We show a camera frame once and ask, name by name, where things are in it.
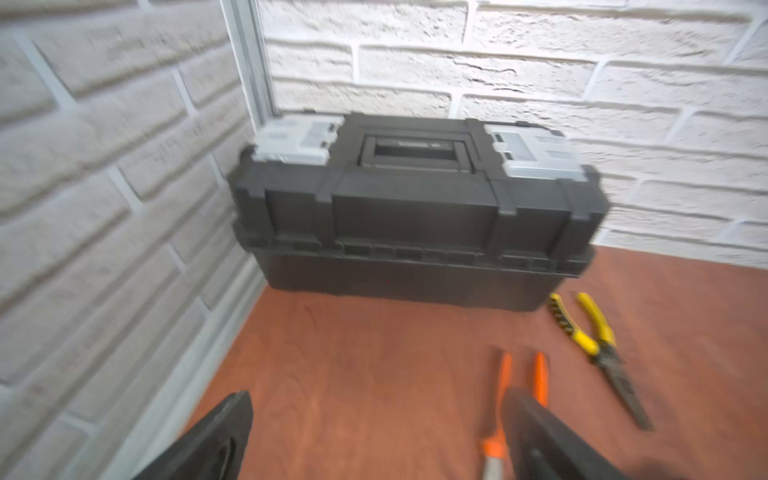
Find yellow handled pliers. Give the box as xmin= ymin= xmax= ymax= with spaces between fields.
xmin=548 ymin=292 xmax=654 ymax=431

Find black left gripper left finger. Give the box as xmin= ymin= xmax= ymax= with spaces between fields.
xmin=135 ymin=391 xmax=253 ymax=480

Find black plastic toolbox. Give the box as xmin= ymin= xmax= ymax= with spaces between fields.
xmin=228 ymin=113 xmax=610 ymax=311

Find orange handled pliers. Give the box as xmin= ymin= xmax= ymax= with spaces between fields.
xmin=480 ymin=350 xmax=550 ymax=480

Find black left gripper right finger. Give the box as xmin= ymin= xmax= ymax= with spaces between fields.
xmin=501 ymin=388 xmax=626 ymax=480

